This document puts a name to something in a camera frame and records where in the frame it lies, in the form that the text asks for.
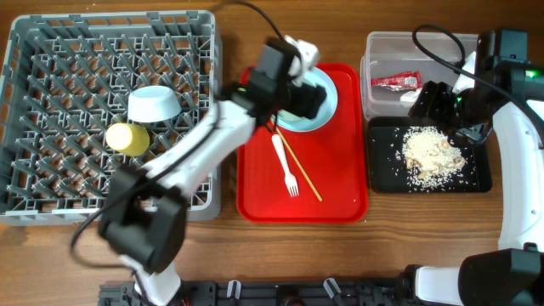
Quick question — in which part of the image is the large light blue plate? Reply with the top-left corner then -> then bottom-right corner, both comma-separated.
277,67 -> 338,133

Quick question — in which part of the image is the light green rice bowl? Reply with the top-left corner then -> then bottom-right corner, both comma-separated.
278,110 -> 300,122

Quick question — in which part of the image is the wooden chopstick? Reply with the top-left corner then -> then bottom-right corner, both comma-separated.
275,127 -> 323,202

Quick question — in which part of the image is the white paper napkin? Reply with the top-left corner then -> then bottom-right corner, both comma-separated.
399,88 -> 422,103

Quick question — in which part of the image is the rice food waste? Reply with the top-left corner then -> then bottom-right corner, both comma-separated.
395,126 -> 467,191

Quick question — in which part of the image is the red snack wrapper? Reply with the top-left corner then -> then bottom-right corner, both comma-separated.
371,71 -> 422,91

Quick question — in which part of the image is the white plastic fork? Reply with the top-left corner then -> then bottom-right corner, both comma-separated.
271,134 -> 299,197

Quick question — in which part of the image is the small light blue saucer bowl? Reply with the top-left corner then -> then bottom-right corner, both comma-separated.
127,85 -> 181,123

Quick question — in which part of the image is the yellow cup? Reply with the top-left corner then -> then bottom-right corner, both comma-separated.
105,123 -> 150,157

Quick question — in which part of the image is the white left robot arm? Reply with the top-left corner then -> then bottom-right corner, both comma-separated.
99,37 -> 326,305

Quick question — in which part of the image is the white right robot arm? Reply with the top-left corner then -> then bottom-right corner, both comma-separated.
397,28 -> 543,305

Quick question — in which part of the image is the black waste tray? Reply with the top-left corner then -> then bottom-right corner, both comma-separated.
366,116 -> 492,193

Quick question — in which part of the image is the clear plastic waste bin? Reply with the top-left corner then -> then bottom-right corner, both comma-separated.
360,31 -> 478,121

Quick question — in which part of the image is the grey dishwasher rack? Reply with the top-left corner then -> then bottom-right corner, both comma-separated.
1,10 -> 222,226

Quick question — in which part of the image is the red plastic tray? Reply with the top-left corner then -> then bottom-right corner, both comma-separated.
236,63 -> 369,224

